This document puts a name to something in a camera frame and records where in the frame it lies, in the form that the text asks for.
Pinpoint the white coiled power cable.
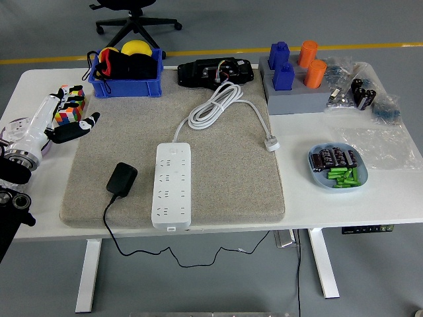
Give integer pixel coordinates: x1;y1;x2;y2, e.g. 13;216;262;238
171;82;275;143

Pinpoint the black office chair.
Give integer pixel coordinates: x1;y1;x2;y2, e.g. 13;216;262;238
89;0;183;50

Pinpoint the empty clear plastic bag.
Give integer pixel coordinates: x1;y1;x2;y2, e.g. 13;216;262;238
333;125;422;171

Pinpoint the black floor cable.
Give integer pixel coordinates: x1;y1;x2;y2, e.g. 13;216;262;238
295;229;302;317

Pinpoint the white power strip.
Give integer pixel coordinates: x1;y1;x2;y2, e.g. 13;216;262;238
151;141;193;231

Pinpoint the black cloth pouch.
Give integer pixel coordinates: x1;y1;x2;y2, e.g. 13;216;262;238
127;54;159;80

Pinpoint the blue plastic bin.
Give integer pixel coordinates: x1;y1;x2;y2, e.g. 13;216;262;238
89;48;165;99

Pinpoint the large yellow ball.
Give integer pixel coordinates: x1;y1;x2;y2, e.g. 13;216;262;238
121;40;153;57

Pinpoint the black desk control panel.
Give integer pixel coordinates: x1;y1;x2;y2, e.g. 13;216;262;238
341;224;395;235

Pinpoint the small yellow ball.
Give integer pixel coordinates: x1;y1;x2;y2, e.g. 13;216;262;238
98;47;120;62

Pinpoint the light blue tray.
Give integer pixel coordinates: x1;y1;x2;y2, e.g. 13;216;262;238
307;142;369;193

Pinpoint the colourful puzzle cube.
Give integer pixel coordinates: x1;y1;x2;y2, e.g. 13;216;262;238
52;85;87;126

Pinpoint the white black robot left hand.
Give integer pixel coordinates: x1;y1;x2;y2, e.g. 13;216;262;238
9;85;101;159

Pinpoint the metal floor box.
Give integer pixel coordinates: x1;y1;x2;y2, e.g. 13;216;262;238
274;230;300;248

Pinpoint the bag of blue resistors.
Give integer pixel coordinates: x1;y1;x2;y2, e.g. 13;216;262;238
371;94;403;125

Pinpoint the bag of blue components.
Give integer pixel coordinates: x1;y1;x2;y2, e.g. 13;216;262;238
325;55;354;88

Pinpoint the white power plug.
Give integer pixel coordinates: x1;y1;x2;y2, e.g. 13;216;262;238
263;137;281;153

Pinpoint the grey block holder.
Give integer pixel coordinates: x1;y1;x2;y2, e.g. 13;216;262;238
265;71;332;116
258;54;328;76

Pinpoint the bag of silver parts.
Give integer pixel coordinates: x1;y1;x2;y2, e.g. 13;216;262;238
325;84;360;110

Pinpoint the bag of black capacitors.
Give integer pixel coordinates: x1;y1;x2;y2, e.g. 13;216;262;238
350;62;379;112

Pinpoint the purple plate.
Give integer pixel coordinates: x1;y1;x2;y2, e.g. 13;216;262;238
0;117;54;157

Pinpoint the white wall socket panel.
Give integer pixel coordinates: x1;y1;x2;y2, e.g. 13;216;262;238
2;119;34;141

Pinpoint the black red drawstring pouch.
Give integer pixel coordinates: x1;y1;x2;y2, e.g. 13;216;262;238
81;50;133;93

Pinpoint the black electronic device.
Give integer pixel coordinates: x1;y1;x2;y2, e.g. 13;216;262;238
177;56;255;90

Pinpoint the orange cylinder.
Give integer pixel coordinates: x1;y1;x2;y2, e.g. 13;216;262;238
296;40;319;68
303;59;328;88

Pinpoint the blue block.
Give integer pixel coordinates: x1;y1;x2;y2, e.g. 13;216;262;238
268;41;291;71
272;62;295;92

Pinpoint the white table leg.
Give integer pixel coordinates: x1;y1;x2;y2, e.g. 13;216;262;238
307;227;340;300
75;238;102;314

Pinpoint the black plug adapter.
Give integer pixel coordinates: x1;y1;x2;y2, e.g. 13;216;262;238
106;161;139;199

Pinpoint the thin black adapter cord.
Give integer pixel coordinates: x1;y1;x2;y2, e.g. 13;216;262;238
102;194;271;267

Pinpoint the grey-brown mat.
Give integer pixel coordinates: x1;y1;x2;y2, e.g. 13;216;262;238
59;65;287;229

